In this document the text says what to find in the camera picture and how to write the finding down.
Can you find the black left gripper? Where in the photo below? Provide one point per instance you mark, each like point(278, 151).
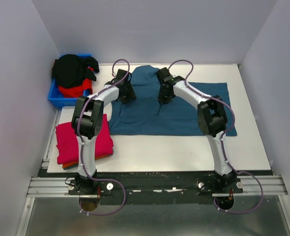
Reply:
point(130, 95)

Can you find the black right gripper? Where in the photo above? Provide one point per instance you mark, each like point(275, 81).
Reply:
point(161, 98)

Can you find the teal blue t shirt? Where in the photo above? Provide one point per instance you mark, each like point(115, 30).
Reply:
point(146, 116)

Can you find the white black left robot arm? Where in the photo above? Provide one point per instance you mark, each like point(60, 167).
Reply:
point(87, 122)

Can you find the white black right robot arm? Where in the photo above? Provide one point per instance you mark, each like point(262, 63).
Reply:
point(212, 121)

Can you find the red crumpled garment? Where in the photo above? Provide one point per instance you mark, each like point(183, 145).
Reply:
point(73, 88)

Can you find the black crumpled garment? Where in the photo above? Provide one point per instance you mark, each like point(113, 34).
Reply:
point(73, 60)

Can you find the blue plastic bin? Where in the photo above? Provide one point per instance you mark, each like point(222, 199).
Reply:
point(56, 97)

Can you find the folded magenta t shirt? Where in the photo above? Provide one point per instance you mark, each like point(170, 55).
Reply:
point(67, 143)

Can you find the folded orange t shirt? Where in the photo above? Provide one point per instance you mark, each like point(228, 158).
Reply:
point(75, 163)

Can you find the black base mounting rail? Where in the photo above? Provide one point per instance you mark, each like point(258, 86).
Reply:
point(154, 188)

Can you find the aluminium frame rail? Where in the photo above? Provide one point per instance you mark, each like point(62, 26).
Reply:
point(48, 187)

